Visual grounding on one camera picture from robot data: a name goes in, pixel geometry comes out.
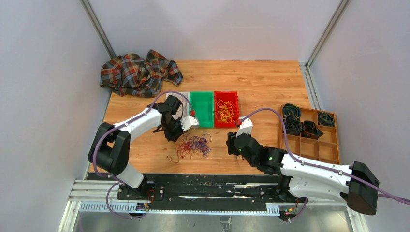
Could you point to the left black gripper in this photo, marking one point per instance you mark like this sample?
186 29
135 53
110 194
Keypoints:
171 137

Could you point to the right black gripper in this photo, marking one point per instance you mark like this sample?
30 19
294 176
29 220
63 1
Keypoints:
231 149

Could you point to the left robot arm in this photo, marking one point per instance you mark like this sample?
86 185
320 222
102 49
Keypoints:
110 149

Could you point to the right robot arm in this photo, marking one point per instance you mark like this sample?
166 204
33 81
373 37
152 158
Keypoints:
307 178

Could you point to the white plastic bin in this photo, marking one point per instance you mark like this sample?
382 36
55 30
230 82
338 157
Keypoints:
184 109

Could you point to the green plastic bin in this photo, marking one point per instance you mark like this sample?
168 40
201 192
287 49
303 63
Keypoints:
203 104

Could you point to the red plastic bin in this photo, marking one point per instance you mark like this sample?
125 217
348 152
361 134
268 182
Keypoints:
226 109

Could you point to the black coiled item lower left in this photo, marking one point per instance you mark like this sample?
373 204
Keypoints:
292 125

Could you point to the black coiled item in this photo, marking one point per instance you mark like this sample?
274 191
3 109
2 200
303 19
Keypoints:
289 109
292 125
310 130
326 119

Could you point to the black coiled item upper left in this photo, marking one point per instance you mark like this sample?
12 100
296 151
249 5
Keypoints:
289 109

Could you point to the plaid cloth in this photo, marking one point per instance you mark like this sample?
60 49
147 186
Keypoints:
131 74

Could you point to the black coiled item centre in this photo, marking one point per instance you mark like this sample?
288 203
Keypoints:
310 130

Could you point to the wooden compartment tray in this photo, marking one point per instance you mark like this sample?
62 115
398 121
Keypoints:
324 149

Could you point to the black coiled item far right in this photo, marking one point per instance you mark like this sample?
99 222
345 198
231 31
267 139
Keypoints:
326 119

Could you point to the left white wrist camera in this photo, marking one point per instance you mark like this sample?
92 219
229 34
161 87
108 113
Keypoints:
189 122

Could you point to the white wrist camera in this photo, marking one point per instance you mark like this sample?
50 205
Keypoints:
245 126
189 122

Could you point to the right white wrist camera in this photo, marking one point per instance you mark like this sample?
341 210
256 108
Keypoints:
245 126

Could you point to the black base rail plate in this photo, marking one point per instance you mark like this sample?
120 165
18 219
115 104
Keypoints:
211 192

